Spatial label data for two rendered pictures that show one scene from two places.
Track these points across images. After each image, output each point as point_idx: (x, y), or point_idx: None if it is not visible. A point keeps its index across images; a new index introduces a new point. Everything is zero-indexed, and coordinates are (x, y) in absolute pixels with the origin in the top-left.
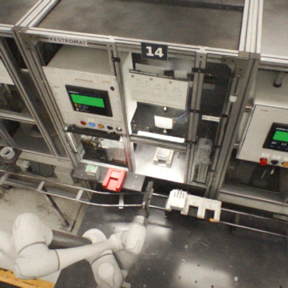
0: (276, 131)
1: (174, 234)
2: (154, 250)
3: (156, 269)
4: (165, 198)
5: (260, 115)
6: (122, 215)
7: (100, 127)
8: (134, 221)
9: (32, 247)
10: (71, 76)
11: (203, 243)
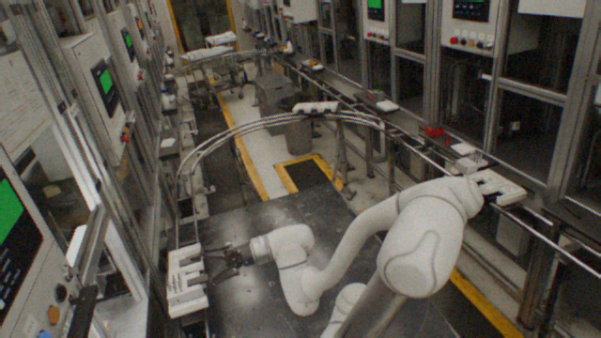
0: (100, 79)
1: (238, 311)
2: (277, 319)
3: None
4: None
5: (82, 63)
6: None
7: (58, 318)
8: (265, 245)
9: (425, 192)
10: None
11: (235, 276)
